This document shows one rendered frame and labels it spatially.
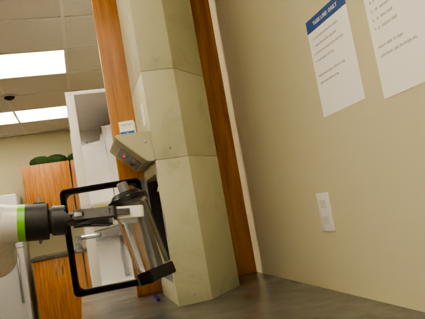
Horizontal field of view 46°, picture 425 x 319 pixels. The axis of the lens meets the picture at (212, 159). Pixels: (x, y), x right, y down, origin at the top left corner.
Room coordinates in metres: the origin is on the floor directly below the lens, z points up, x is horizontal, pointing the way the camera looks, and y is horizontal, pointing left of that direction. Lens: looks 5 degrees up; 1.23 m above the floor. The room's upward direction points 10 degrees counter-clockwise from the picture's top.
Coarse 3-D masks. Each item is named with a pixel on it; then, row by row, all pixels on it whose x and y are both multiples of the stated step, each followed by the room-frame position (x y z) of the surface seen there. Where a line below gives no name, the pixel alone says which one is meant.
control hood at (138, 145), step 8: (120, 136) 1.57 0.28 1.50; (128, 136) 1.57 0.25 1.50; (136, 136) 1.58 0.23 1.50; (144, 136) 1.59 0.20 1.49; (112, 144) 1.71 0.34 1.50; (120, 144) 1.61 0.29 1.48; (128, 144) 1.57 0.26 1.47; (136, 144) 1.58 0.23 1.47; (144, 144) 1.59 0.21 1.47; (112, 152) 1.83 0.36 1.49; (128, 152) 1.64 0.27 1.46; (136, 152) 1.58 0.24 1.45; (144, 152) 1.59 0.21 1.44; (152, 152) 1.59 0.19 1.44; (144, 160) 1.60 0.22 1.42; (152, 160) 1.59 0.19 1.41; (144, 168) 1.80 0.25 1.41
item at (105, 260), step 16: (96, 192) 1.86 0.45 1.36; (112, 192) 1.87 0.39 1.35; (80, 208) 1.85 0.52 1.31; (96, 240) 1.85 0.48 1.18; (112, 240) 1.86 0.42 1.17; (80, 256) 1.84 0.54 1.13; (96, 256) 1.85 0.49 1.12; (112, 256) 1.86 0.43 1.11; (128, 256) 1.87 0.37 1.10; (80, 272) 1.84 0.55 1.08; (96, 272) 1.85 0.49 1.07; (112, 272) 1.86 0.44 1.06; (128, 272) 1.87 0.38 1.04
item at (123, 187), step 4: (120, 184) 1.30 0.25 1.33; (124, 184) 1.30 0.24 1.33; (120, 188) 1.30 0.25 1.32; (124, 188) 1.30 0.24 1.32; (128, 188) 1.31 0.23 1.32; (136, 188) 1.30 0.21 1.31; (120, 192) 1.30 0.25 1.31; (124, 192) 1.27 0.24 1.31; (128, 192) 1.27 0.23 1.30; (132, 192) 1.27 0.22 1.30; (116, 196) 1.28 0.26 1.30; (120, 196) 1.27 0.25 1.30; (112, 200) 1.29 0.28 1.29
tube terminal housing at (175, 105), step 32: (160, 96) 1.61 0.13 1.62; (192, 96) 1.71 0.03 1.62; (160, 128) 1.60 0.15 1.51; (192, 128) 1.67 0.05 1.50; (160, 160) 1.60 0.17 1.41; (192, 160) 1.64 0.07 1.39; (160, 192) 1.60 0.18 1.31; (192, 192) 1.62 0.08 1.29; (192, 224) 1.62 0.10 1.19; (224, 224) 1.76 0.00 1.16; (192, 256) 1.61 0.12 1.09; (224, 256) 1.73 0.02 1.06; (192, 288) 1.61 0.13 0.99; (224, 288) 1.70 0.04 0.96
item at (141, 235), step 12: (108, 204) 1.29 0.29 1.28; (120, 204) 1.27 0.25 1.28; (132, 204) 1.27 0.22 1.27; (144, 204) 1.29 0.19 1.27; (144, 216) 1.27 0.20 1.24; (120, 228) 1.29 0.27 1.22; (132, 228) 1.26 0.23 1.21; (144, 228) 1.26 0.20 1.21; (156, 228) 1.29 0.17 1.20; (132, 240) 1.26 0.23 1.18; (144, 240) 1.26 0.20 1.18; (156, 240) 1.27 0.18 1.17; (132, 252) 1.27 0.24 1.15; (144, 252) 1.25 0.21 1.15; (156, 252) 1.26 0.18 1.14; (144, 264) 1.25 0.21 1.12; (156, 264) 1.25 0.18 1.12
